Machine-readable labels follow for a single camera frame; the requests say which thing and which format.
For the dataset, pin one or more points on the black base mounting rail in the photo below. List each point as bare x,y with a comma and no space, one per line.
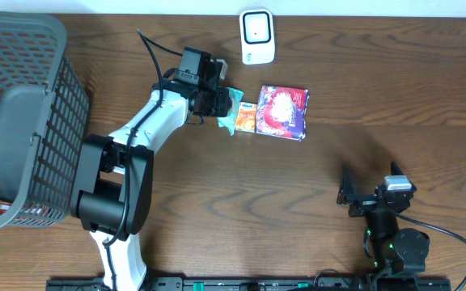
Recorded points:
327,282

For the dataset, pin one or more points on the teal snack wrapper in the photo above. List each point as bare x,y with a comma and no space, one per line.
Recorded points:
228,122

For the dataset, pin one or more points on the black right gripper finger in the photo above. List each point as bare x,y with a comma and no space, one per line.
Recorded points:
346,190
395,169

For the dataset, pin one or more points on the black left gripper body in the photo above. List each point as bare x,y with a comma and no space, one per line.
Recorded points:
222,102

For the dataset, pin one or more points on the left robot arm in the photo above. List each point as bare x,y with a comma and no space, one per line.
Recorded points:
113,185

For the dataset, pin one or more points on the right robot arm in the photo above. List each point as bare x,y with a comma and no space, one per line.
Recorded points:
399,254

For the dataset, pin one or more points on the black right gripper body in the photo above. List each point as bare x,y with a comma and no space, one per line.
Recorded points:
363,204

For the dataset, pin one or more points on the purple red snack packet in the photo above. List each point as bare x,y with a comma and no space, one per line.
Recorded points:
281,112

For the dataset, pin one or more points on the white barcode scanner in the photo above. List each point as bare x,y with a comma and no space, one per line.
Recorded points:
257,36

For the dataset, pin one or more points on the grey plastic mesh basket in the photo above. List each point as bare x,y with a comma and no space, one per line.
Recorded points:
44,112

